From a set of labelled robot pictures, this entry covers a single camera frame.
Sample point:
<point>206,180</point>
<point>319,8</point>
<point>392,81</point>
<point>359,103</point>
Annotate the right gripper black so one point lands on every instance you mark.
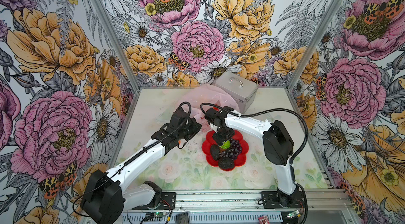
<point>219,139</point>

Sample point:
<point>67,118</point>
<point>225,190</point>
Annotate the aluminium rail frame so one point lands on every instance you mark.
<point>324,206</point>

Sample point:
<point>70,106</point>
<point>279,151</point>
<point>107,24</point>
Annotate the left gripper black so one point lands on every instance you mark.
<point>196,127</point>

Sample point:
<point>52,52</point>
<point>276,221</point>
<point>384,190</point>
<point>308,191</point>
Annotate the green lime toy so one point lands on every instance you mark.
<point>225,145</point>

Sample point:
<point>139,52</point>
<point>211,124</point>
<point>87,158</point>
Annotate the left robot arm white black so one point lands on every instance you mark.
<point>107,194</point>

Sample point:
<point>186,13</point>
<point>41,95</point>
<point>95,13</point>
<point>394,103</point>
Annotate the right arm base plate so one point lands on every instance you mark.
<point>280,200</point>

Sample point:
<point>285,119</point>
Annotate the silver metal case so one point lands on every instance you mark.
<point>240,89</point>

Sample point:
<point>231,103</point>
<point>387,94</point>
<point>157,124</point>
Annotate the red flower-shaped plate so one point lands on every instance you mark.
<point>240,161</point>

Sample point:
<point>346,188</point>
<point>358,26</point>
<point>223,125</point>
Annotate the pink plastic bag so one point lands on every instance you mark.
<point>206,94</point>

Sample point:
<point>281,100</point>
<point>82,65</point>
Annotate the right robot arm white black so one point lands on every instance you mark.
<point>277,143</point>

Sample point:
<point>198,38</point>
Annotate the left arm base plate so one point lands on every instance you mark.
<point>167,201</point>

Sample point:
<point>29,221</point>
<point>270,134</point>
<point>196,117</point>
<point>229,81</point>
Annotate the dark purple grapes toy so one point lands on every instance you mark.
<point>234,150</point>

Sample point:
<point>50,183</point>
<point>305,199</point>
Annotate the dark avocado toy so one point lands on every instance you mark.
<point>226,164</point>
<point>215,152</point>

